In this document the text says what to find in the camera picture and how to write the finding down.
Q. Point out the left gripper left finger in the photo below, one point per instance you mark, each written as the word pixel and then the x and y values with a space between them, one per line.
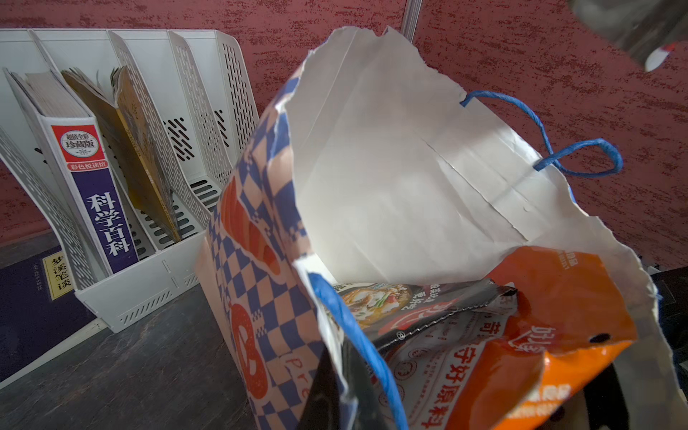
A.
pixel 322 410

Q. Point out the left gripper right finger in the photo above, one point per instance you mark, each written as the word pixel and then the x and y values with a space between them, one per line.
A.
pixel 360 400

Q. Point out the black red condiment packet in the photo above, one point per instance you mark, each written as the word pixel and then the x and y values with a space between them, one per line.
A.
pixel 390 314

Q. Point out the orange red condiment packet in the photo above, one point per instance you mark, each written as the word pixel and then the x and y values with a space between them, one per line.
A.
pixel 557 323

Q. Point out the checkered paper bag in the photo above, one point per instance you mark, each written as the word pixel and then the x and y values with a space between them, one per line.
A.
pixel 369 166

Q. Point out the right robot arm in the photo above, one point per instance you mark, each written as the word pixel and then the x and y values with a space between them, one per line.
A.
pixel 647 30

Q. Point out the dark blue book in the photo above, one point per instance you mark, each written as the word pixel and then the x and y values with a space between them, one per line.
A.
pixel 41 317

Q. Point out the yellow comic book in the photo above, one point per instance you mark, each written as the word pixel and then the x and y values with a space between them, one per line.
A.
pixel 127 132

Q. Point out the white file organizer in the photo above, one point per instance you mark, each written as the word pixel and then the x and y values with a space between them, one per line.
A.
pixel 199 107

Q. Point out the blue spine book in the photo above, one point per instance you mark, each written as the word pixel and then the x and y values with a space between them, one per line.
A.
pixel 70 140

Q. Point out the right metal corner post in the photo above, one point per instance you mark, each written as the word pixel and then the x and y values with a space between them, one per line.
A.
pixel 411 19

